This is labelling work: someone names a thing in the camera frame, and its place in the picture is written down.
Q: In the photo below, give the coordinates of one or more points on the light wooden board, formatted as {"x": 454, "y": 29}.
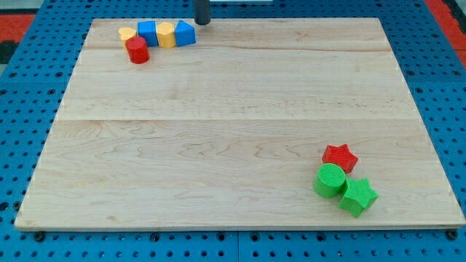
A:
{"x": 228, "y": 134}

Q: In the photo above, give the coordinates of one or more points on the blue cube block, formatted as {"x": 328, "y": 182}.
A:
{"x": 147, "y": 30}

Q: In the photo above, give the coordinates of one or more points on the yellow heart block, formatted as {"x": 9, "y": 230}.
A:
{"x": 126, "y": 33}

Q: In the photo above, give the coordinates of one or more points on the blue triangle block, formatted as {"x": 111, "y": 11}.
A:
{"x": 184, "y": 34}

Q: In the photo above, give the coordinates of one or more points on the yellow pentagon block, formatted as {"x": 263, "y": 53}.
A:
{"x": 166, "y": 35}

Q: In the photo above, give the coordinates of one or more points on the green star block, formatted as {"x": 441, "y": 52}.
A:
{"x": 357, "y": 196}

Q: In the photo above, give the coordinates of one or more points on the red cylinder block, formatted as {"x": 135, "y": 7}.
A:
{"x": 137, "y": 50}

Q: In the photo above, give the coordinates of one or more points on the red star block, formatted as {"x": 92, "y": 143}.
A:
{"x": 341, "y": 156}

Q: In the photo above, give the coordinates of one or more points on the green cylinder block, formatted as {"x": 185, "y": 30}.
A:
{"x": 329, "y": 180}

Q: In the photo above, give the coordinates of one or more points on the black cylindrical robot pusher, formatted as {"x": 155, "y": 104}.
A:
{"x": 201, "y": 9}

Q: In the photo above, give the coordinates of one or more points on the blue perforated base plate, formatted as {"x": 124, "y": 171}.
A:
{"x": 37, "y": 74}

